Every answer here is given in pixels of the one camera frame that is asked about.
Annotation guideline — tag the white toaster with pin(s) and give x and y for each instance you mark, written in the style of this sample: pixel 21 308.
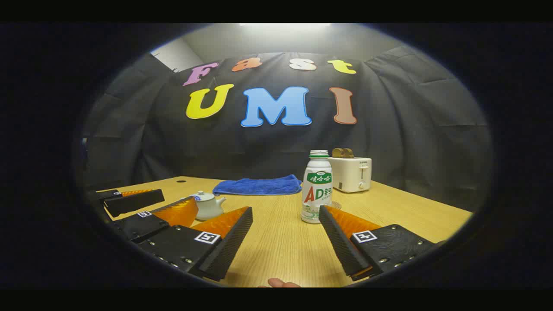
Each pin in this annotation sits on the white toaster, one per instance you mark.
pixel 350 175

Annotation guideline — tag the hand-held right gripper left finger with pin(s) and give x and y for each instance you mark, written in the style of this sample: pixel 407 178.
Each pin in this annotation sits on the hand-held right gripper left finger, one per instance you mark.
pixel 231 242

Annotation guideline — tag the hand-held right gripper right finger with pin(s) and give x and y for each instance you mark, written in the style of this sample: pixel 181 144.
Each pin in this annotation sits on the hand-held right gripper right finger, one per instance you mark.
pixel 341 244

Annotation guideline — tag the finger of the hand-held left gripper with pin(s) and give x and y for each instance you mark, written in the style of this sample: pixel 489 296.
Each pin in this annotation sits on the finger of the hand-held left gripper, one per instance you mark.
pixel 144 225
pixel 138 201

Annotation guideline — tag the white ceramic teacup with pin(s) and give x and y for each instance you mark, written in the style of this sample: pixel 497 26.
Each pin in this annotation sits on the white ceramic teacup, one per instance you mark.
pixel 209 208

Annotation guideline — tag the white green-label water bottle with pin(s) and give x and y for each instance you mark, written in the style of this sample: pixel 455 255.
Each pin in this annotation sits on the white green-label water bottle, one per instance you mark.
pixel 316 190

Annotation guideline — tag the blue towel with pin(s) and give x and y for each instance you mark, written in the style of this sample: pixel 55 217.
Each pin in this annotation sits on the blue towel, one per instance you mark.
pixel 259 185

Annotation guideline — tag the black backdrop cloth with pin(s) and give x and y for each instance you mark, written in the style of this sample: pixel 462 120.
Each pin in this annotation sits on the black backdrop cloth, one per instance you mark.
pixel 410 129

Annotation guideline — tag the round woven coaster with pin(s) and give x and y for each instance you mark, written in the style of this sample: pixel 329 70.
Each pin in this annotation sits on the round woven coaster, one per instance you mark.
pixel 336 205

